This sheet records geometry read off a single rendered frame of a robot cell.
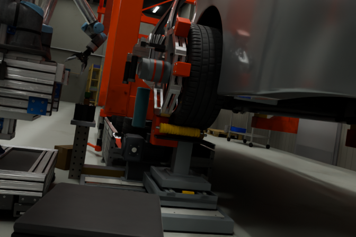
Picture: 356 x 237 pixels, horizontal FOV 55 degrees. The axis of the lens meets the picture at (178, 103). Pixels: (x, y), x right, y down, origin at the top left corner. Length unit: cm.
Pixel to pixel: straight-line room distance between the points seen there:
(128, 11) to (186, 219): 153
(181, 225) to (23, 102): 102
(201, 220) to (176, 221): 14
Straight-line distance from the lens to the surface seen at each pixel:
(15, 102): 188
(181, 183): 204
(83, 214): 95
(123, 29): 260
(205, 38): 198
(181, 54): 192
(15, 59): 185
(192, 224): 191
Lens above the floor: 64
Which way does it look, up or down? 1 degrees up
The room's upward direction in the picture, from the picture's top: 8 degrees clockwise
